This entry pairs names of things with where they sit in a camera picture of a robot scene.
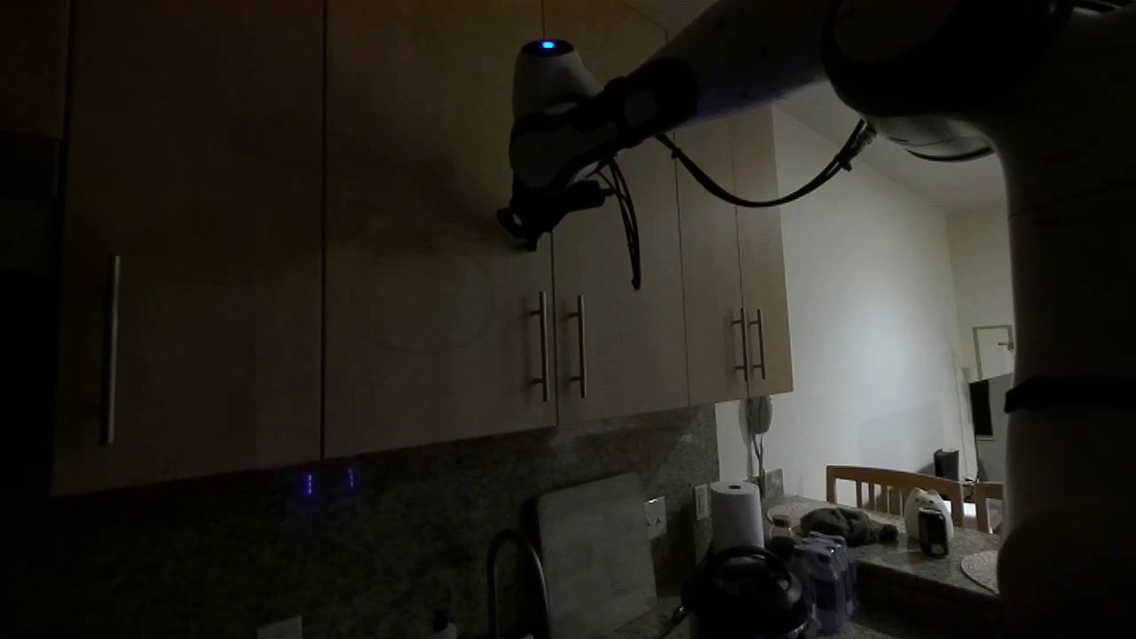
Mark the round placemat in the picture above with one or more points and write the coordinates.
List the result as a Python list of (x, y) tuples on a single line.
[(979, 571)]

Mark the blue water bottle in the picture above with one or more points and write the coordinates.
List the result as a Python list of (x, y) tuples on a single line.
[(825, 579)]

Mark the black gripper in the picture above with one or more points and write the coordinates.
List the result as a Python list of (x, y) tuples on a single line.
[(563, 190)]

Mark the dark cloth bundle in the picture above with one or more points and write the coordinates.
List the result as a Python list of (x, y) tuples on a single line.
[(845, 523)]

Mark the small black speaker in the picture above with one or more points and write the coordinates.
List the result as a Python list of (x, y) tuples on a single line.
[(946, 466)]

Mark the black round kettle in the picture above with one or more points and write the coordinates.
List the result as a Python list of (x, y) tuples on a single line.
[(747, 592)]

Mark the white wall outlet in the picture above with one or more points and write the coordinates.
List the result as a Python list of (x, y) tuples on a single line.
[(653, 516)]

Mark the white countertop appliance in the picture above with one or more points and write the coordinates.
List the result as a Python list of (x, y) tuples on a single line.
[(927, 527)]

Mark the small blue light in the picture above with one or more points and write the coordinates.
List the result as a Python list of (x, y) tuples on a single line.
[(307, 484)]

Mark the grey cutting board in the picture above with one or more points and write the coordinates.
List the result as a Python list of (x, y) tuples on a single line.
[(599, 554)]

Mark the curved metal faucet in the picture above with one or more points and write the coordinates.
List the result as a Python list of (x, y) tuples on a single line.
[(521, 530)]

